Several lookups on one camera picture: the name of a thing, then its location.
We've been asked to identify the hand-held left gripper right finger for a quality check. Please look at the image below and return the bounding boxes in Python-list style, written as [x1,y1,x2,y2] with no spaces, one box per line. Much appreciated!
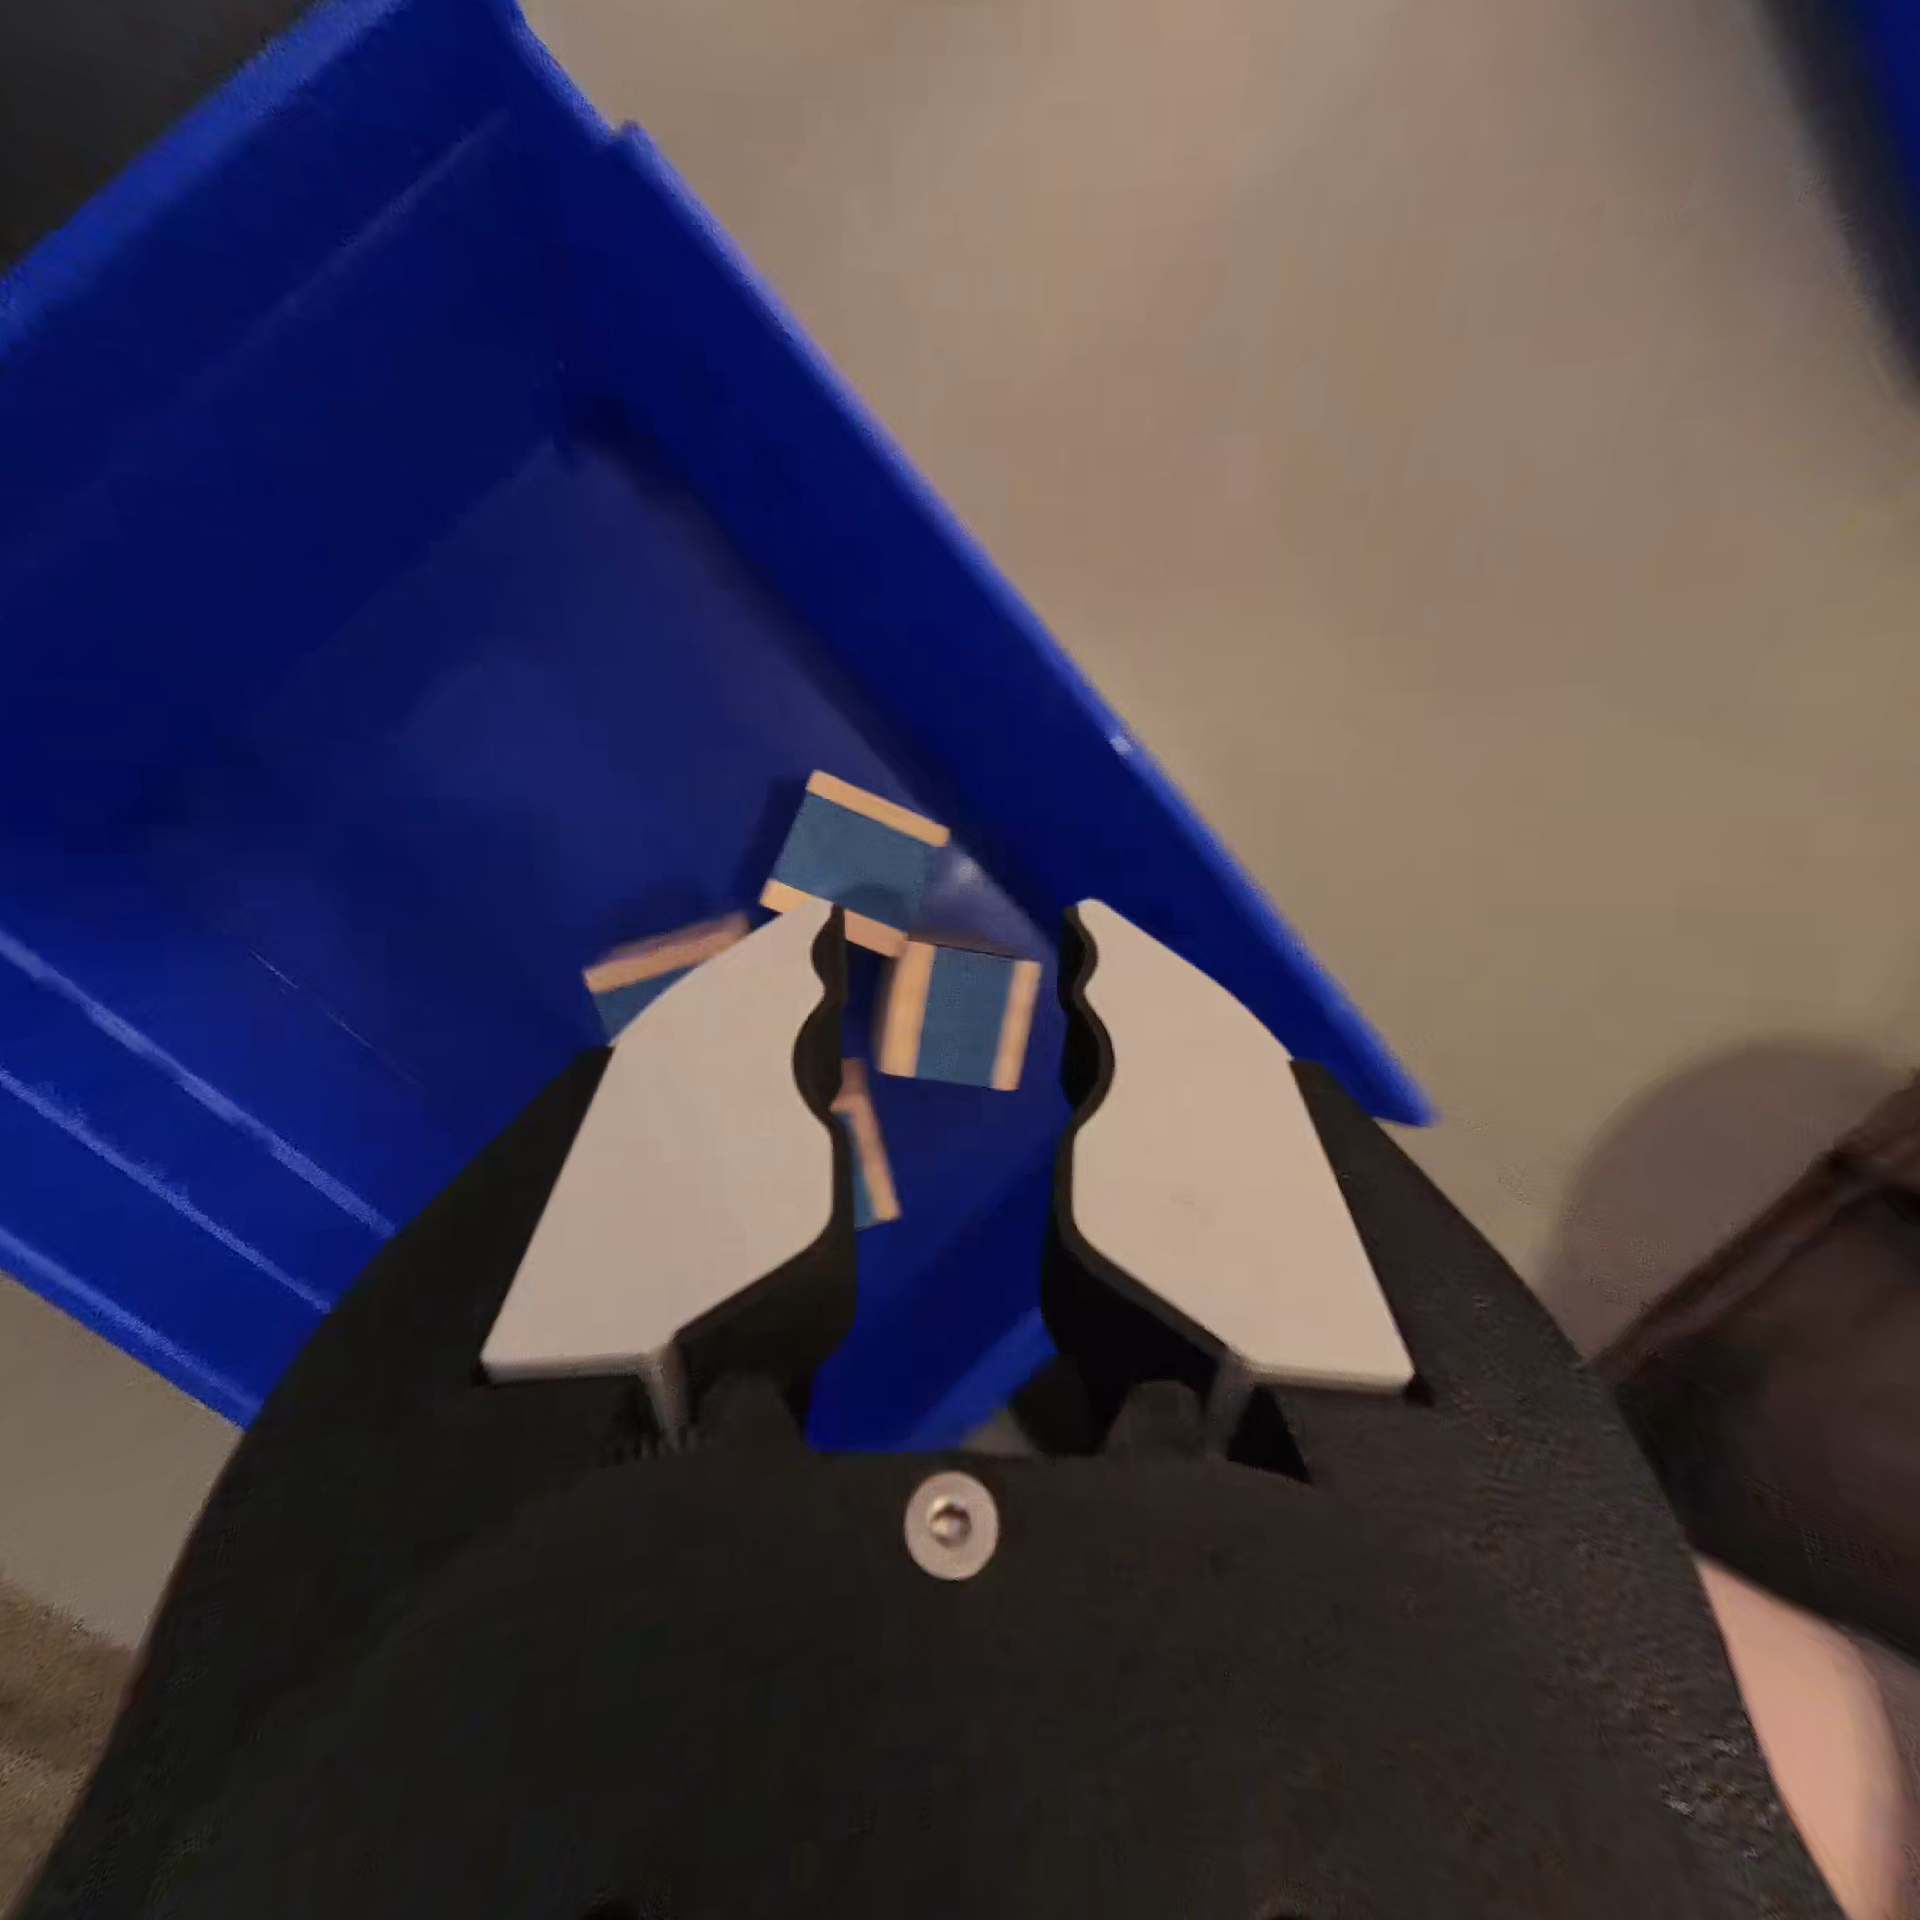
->
[1045,896,1420,1442]

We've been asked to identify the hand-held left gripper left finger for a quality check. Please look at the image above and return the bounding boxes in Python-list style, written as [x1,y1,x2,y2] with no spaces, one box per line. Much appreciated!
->
[477,896,860,1432]

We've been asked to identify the blue striped wooden cube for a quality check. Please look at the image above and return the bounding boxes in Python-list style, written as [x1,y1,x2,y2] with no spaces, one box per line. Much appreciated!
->
[583,910,751,1045]
[829,1056,903,1231]
[873,933,1042,1095]
[756,768,951,960]

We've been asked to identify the person's bare leg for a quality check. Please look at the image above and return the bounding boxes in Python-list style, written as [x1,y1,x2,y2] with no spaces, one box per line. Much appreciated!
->
[1697,1558,1920,1920]

